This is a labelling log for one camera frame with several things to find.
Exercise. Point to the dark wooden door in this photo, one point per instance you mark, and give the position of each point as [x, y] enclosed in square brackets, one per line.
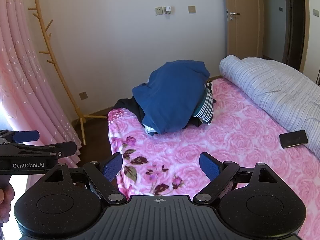
[296, 25]

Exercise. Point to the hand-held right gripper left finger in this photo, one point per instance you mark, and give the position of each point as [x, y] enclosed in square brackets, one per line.
[112, 166]

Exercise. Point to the grey striped quilt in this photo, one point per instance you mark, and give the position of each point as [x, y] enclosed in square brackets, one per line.
[275, 85]

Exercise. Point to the light wooden door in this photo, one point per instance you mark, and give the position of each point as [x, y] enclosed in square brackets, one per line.
[246, 17]

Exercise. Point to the striped garment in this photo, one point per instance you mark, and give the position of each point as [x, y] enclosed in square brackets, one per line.
[205, 107]

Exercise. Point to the pink curtain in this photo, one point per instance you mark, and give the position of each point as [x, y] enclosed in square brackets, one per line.
[25, 80]

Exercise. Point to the person's left hand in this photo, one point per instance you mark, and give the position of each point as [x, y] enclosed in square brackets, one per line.
[6, 200]

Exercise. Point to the tan wall switch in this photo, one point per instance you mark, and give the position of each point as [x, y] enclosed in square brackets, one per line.
[191, 9]

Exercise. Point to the blue sleeveless dress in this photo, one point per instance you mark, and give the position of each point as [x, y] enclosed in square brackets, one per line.
[170, 97]

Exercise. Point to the white plug-in device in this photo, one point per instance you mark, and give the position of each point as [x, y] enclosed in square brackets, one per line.
[168, 10]

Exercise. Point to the white wall socket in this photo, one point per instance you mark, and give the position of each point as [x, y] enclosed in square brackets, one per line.
[158, 11]

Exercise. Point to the pink floral blanket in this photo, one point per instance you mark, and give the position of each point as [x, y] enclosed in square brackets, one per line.
[237, 140]

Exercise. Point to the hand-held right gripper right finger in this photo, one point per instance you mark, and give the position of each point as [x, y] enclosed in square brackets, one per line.
[208, 166]

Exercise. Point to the black phone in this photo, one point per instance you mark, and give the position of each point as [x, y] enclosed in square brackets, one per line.
[293, 139]

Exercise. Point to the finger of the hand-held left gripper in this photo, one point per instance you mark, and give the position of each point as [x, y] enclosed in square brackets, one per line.
[25, 135]
[50, 150]

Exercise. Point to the tan wall socket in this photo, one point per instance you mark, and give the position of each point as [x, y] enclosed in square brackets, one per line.
[83, 95]

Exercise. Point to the wooden coat rack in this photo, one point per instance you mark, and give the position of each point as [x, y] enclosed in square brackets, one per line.
[80, 116]

